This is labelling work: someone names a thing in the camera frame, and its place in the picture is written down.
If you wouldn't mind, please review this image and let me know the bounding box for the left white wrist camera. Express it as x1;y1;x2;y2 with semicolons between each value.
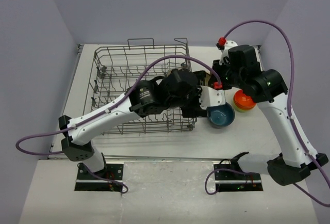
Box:
199;86;226;109

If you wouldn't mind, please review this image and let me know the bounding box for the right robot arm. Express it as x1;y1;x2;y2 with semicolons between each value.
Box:
212;41;328;186

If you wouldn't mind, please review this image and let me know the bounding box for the matte blue bowl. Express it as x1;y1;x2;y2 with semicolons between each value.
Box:
207;103;235;129

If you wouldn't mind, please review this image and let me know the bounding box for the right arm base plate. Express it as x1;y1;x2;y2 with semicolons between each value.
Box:
214;171;263;192

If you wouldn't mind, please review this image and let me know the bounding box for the grey wire dish rack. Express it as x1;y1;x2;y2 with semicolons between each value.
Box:
82;37;199;136

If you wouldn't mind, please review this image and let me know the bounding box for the orange bowl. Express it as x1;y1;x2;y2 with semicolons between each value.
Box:
233;89;256;109

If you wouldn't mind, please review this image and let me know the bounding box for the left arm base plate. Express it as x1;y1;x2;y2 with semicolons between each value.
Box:
74;163;126;193

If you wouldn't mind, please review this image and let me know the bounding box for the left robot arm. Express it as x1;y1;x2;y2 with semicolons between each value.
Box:
59;69;202;179

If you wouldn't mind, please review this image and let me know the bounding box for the lime green bowl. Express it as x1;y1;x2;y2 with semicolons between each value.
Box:
234;105;254;113

